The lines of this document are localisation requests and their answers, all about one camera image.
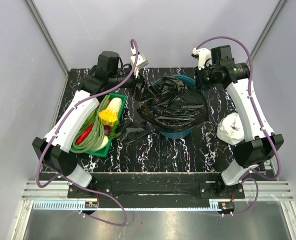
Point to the purple onion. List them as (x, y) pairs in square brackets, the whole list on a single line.
[(107, 130)]

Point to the red chili pepper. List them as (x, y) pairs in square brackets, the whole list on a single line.
[(85, 134)]

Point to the green vegetable basket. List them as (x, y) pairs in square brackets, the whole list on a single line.
[(113, 134)]

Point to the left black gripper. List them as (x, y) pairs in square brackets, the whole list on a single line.
[(133, 81)]

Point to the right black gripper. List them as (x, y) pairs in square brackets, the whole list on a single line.
[(198, 78)]

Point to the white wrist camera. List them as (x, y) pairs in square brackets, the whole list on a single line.
[(204, 57), (140, 64)]

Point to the aluminium frame rail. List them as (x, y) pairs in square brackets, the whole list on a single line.
[(268, 190)]

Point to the black trash bag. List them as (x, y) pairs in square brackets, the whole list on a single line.
[(143, 110), (132, 131)]

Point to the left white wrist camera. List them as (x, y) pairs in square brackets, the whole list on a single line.
[(140, 64)]

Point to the teal trash bin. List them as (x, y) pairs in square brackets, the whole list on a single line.
[(175, 133)]

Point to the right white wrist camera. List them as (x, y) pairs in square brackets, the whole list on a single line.
[(204, 57)]

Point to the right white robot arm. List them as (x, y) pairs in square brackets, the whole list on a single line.
[(231, 175)]

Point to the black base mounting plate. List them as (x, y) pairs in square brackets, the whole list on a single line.
[(197, 185)]

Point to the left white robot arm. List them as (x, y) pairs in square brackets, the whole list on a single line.
[(53, 149)]

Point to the yellow white napa cabbage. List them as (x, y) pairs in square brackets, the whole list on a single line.
[(109, 115)]

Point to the white round vegetable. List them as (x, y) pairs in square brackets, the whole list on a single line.
[(103, 144)]

